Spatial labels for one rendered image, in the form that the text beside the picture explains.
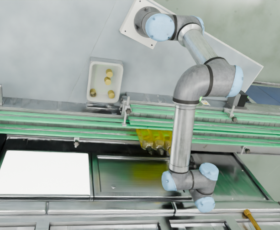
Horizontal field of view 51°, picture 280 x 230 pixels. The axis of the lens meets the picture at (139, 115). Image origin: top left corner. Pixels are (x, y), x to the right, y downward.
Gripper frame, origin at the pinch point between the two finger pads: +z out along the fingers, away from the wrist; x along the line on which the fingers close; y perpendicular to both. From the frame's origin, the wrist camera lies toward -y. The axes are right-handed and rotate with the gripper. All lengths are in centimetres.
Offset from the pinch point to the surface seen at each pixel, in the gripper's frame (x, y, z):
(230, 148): 12, -44, 28
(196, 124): -6.0, -14.0, 23.5
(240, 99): -20, -42, 32
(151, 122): -6.5, 13.4, 21.5
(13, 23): -46, 87, 41
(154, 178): 12.5, 14.0, -2.4
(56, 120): -5, 63, 21
